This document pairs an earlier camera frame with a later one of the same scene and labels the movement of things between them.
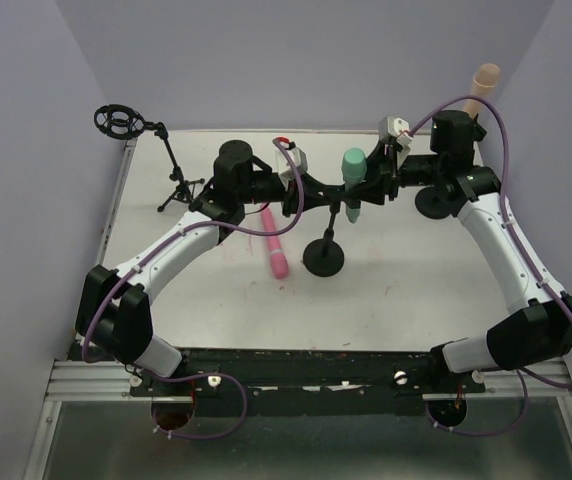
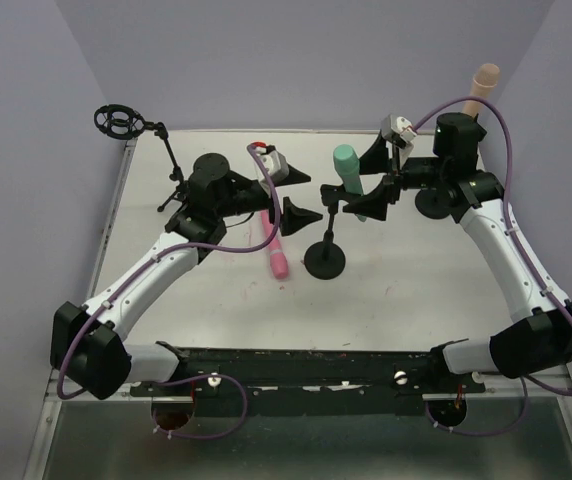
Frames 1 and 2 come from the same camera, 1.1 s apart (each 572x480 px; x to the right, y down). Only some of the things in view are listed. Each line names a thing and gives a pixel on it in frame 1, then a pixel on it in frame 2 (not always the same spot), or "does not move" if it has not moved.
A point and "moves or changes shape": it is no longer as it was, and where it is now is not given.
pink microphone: (278, 262) does not move
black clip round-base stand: (325, 256) does not move
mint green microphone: (354, 166) moves or changes shape
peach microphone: (485, 79) does not move
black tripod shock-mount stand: (123, 122) does not move
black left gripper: (290, 200) -> (272, 198)
